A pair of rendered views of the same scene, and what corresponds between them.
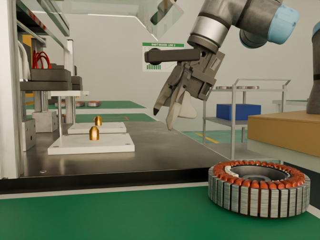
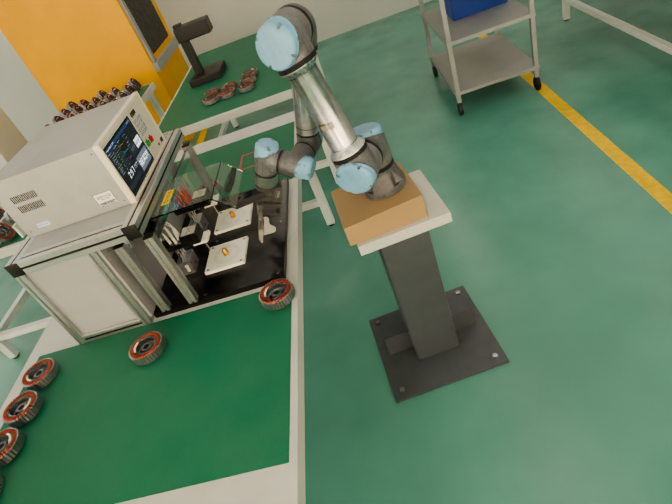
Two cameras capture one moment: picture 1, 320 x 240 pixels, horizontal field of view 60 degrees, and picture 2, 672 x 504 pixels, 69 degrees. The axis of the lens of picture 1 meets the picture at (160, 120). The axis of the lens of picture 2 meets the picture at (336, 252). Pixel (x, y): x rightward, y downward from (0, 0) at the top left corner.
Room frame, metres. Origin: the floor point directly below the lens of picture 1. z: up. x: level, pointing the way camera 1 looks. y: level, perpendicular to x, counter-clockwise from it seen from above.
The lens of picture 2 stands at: (-0.72, -0.75, 1.71)
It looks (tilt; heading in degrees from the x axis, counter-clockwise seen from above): 36 degrees down; 21
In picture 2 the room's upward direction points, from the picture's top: 23 degrees counter-clockwise
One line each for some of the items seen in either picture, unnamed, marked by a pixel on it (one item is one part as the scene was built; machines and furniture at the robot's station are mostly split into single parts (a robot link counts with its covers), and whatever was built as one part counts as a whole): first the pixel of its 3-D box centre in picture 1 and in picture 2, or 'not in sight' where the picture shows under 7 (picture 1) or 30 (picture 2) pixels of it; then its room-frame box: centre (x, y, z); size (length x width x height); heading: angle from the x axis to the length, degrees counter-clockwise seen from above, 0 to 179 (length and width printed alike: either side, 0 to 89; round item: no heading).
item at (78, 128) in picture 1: (98, 127); (234, 217); (0.79, 0.18, 0.78); 0.15 x 0.15 x 0.01; 11
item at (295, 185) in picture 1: (255, 185); (277, 293); (0.32, -0.11, 0.77); 0.11 x 0.11 x 0.04
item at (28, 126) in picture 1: (17, 134); (187, 262); (0.53, 0.28, 0.80); 0.08 x 0.05 x 0.06; 11
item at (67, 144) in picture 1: (94, 142); (227, 255); (0.56, 0.13, 0.78); 0.15 x 0.15 x 0.01; 11
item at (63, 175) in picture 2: not in sight; (86, 161); (0.63, 0.47, 1.22); 0.44 x 0.39 x 0.20; 11
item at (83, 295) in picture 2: not in sight; (88, 298); (0.28, 0.49, 0.91); 0.28 x 0.03 x 0.32; 101
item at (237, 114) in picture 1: (240, 123); (473, 19); (3.24, -0.94, 0.51); 1.01 x 0.60 x 1.01; 11
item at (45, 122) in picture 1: (45, 120); (198, 224); (0.77, 0.32, 0.80); 0.08 x 0.05 x 0.06; 11
